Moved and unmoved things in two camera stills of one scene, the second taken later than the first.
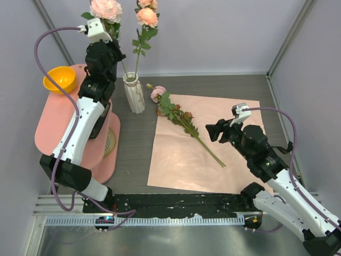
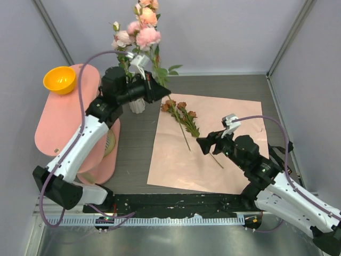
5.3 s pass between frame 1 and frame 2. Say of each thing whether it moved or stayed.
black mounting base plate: stayed
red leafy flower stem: moved
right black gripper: moved
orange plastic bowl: stayed
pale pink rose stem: moved
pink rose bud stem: moved
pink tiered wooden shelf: stayed
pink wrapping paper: stayed
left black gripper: moved
